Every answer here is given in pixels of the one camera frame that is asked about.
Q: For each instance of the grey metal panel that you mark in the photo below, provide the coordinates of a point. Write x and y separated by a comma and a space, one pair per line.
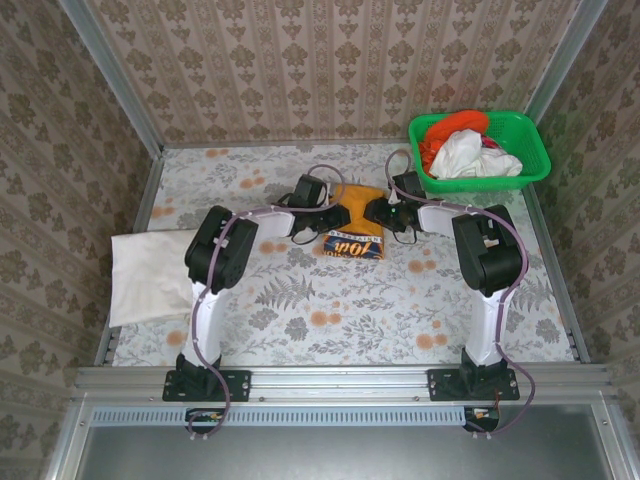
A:
340, 455

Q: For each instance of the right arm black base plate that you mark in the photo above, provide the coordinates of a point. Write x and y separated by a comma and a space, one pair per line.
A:
440, 387

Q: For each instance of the green plastic basket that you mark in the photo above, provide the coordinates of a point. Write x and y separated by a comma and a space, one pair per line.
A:
520, 135

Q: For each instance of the aluminium mounting rail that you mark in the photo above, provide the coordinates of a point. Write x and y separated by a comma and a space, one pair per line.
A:
340, 382

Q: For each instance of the aluminium table edge rail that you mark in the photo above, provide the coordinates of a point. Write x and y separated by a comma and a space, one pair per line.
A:
275, 143
555, 260
150, 195

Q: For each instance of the aluminium frame post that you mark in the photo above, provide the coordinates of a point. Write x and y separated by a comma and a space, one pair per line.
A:
115, 80
565, 55

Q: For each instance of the mustard yellow t-shirt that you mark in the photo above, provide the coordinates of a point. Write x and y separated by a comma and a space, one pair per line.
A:
357, 200

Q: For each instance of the folded white t-shirt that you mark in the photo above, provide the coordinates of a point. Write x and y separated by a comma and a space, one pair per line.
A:
145, 270

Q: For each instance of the red patterned garment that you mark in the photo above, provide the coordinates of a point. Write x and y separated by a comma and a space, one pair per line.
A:
491, 143

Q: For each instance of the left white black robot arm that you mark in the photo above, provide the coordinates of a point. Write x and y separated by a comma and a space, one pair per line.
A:
222, 250

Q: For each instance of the red-orange t-shirt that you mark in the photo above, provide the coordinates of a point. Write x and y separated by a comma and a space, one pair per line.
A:
460, 120

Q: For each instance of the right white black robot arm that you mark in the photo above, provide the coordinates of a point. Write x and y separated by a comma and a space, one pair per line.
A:
487, 250

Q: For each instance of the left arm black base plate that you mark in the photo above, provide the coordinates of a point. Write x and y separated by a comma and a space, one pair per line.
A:
240, 385

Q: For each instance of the floral patterned table cover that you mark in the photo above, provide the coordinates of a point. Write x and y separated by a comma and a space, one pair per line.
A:
350, 310

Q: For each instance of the black connector box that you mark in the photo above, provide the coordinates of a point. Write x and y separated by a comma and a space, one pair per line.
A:
482, 417
205, 417

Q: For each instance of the white t-shirt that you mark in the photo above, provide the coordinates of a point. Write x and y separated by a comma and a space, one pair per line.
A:
460, 155
145, 270

